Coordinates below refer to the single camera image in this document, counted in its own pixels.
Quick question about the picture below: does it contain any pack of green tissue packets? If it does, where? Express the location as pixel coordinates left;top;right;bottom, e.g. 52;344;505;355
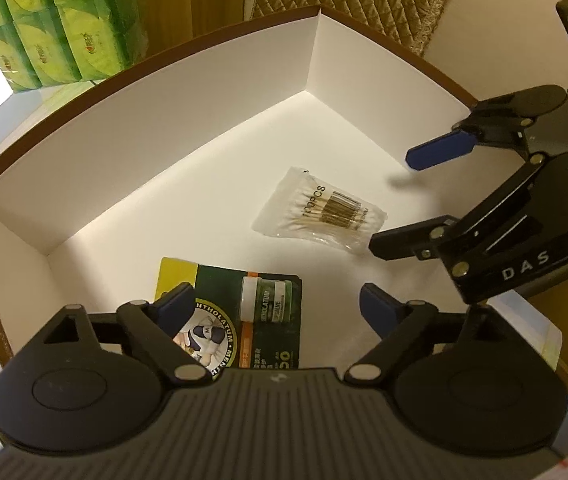
0;0;153;94

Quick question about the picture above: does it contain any green ointment blister card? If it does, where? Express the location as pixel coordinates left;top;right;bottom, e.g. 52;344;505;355
154;256;305;372

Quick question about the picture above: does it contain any clear bag of cotton swabs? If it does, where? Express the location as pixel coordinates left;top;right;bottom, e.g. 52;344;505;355
251;166;387;256

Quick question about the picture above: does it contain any brown cardboard box white inside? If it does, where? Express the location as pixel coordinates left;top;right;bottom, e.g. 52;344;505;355
0;5;568;396

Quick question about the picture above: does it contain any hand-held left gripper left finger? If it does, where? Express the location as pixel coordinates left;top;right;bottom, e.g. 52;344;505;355
39;282;211;387

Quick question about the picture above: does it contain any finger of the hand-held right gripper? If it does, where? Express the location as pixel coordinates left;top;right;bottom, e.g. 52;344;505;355
406;91;535;173
369;154;547;281

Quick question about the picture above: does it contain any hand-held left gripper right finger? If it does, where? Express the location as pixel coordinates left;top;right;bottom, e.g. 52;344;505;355
345;282;502;382

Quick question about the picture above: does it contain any wooden panel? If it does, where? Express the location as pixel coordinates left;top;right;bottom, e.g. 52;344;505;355
134;0;265;57

